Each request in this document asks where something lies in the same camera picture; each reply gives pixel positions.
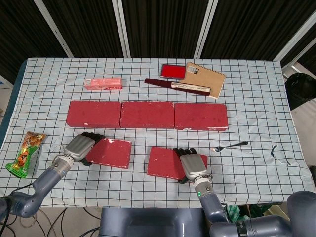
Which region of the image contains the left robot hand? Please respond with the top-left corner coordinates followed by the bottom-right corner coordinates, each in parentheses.
top-left (63, 131), bottom-right (106, 166)

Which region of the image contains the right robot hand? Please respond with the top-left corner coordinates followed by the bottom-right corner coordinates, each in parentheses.
top-left (172, 147), bottom-right (213, 185)

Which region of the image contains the red brick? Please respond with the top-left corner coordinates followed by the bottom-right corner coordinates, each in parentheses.
top-left (85, 138), bottom-right (132, 170)
top-left (120, 101), bottom-right (175, 129)
top-left (66, 100), bottom-right (122, 129)
top-left (174, 102), bottom-right (229, 131)
top-left (147, 147), bottom-right (208, 182)

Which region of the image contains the silver metal fork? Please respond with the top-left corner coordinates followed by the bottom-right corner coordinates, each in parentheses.
top-left (210, 141), bottom-right (248, 153)

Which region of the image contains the checkered white tablecloth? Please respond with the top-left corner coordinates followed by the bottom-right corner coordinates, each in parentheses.
top-left (0, 58), bottom-right (314, 208)

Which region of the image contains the green orange snack bag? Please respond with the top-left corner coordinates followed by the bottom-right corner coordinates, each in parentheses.
top-left (5, 131), bottom-right (47, 178)

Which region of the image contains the green plastic bag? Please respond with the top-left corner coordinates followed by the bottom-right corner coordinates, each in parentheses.
top-left (226, 204), bottom-right (250, 223)

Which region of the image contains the red toothpaste box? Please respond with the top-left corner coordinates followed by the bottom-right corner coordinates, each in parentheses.
top-left (84, 78), bottom-right (123, 91)

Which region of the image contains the blue-grey robot torso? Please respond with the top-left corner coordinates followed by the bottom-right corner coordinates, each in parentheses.
top-left (99, 207), bottom-right (210, 237)

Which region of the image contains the brown spiral notebook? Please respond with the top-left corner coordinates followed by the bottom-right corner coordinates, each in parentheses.
top-left (179, 62), bottom-right (227, 100)

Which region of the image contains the maroon folding fan case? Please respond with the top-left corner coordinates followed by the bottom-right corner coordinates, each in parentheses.
top-left (144, 78), bottom-right (212, 96)

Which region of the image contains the red ink pad tin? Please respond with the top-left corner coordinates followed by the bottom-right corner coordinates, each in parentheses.
top-left (160, 63), bottom-right (187, 79)

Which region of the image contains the black trash bag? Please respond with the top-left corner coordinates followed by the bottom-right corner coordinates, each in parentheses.
top-left (284, 73), bottom-right (316, 111)

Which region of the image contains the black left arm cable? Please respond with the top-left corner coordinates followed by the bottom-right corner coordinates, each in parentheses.
top-left (9, 182), bottom-right (35, 198)

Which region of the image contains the floor cable bundle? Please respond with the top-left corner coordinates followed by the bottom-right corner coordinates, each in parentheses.
top-left (0, 207), bottom-right (102, 237)

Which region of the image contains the white partition frame post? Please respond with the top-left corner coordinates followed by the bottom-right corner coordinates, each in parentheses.
top-left (196, 0), bottom-right (220, 59)
top-left (37, 0), bottom-right (73, 58)
top-left (114, 0), bottom-right (131, 59)
top-left (272, 11), bottom-right (316, 62)

